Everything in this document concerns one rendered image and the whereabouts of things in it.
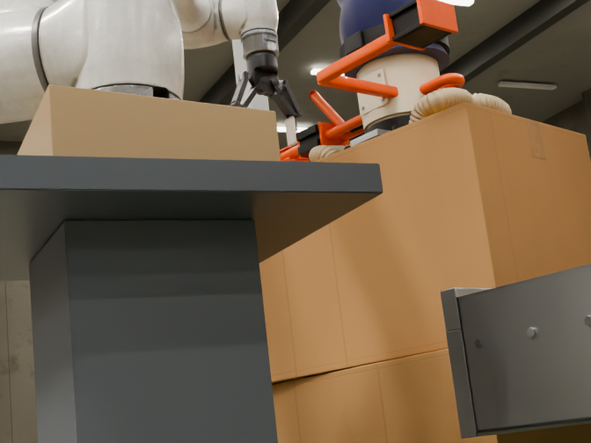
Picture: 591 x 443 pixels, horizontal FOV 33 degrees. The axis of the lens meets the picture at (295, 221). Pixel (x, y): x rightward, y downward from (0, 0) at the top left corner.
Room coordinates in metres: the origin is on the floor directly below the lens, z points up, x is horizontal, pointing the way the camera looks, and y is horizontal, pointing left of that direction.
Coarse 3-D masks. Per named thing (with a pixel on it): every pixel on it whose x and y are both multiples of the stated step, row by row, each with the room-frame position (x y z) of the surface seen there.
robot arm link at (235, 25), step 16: (224, 0) 2.21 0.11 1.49; (240, 0) 2.19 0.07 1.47; (256, 0) 2.19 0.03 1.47; (272, 0) 2.21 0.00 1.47; (224, 16) 2.21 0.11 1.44; (240, 16) 2.20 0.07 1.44; (256, 16) 2.19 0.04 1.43; (272, 16) 2.21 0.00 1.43; (224, 32) 2.23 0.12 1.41; (240, 32) 2.22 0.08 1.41
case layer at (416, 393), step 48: (288, 384) 1.94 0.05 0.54; (336, 384) 1.84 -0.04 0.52; (384, 384) 1.74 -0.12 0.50; (432, 384) 1.66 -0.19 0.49; (288, 432) 1.95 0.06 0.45; (336, 432) 1.85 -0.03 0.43; (384, 432) 1.75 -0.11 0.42; (432, 432) 1.67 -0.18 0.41; (528, 432) 1.62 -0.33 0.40; (576, 432) 1.70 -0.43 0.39
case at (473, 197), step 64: (448, 128) 1.60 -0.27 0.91; (512, 128) 1.67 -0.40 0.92; (384, 192) 1.71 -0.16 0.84; (448, 192) 1.62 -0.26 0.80; (512, 192) 1.64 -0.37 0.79; (576, 192) 1.80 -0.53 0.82; (320, 256) 1.83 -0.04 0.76; (384, 256) 1.72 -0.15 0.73; (448, 256) 1.63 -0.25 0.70; (512, 256) 1.62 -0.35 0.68; (576, 256) 1.77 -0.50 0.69; (320, 320) 1.85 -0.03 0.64; (384, 320) 1.74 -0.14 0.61
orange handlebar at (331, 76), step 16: (368, 48) 1.61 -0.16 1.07; (384, 48) 1.59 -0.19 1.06; (336, 64) 1.68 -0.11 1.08; (352, 64) 1.65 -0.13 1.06; (320, 80) 1.71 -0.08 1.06; (336, 80) 1.74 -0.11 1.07; (352, 80) 1.77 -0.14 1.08; (432, 80) 1.82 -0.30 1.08; (448, 80) 1.80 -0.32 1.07; (464, 80) 1.83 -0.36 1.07; (384, 96) 1.83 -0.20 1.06; (336, 128) 2.04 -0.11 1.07; (352, 128) 2.01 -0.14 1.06; (288, 160) 2.18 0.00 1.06; (304, 160) 2.19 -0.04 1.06
